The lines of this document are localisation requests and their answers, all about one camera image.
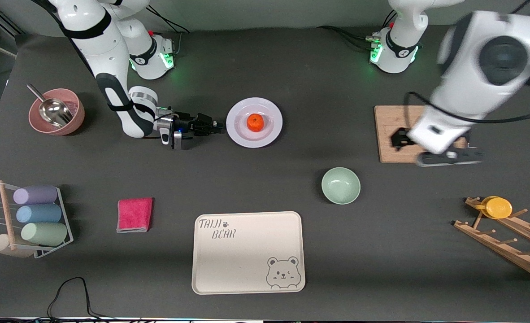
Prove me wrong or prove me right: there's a white round plate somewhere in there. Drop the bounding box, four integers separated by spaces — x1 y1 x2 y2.
226 97 283 148

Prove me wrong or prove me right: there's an orange fruit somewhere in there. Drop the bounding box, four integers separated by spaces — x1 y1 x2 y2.
247 113 265 133

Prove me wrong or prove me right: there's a wooden cutting board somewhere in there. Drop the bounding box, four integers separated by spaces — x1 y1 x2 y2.
374 105 472 164

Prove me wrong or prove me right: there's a pale green bowl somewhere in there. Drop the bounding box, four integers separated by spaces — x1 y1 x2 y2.
321 167 361 205

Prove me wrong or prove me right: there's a yellow mug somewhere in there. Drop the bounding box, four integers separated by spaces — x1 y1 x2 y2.
481 196 513 219

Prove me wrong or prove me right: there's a pink folded cloth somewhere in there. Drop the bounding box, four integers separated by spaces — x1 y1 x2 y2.
117 197 153 233

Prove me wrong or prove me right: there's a pink bowl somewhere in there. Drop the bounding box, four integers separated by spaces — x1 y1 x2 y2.
28 88 86 136

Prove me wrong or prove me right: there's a cream bear print tray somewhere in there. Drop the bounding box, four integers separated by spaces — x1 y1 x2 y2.
192 211 306 295

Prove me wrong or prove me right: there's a metal scoop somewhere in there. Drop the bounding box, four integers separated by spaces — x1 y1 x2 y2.
26 84 74 129

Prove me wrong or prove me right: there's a wooden peg mug rack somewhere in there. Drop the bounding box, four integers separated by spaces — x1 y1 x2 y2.
454 196 530 283

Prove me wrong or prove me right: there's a pale purple cup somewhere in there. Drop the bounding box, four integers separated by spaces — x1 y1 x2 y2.
13 185 58 205

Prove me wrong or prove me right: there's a pale blue cup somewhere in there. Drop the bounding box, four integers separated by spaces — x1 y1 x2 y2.
16 204 62 224

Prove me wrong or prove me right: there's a pale green cup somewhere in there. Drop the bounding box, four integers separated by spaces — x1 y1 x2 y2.
21 223 68 247

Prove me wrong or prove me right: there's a beige cup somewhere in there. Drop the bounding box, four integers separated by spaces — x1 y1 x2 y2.
0 233 35 258

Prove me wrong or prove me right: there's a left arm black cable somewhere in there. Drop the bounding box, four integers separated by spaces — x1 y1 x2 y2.
406 91 530 131

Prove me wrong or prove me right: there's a right base black cable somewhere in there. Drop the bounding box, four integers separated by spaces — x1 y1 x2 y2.
142 8 192 35

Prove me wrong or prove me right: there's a base black cable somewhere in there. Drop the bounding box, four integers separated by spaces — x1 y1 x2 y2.
317 25 376 51
142 8 192 35

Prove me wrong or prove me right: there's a left base black cable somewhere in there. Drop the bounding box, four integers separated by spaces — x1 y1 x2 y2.
317 25 376 51

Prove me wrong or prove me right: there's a black cable loop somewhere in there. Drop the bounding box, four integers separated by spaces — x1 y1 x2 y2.
47 277 115 321

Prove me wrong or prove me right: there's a white wire cup rack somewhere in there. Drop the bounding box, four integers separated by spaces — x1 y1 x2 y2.
0 180 74 259

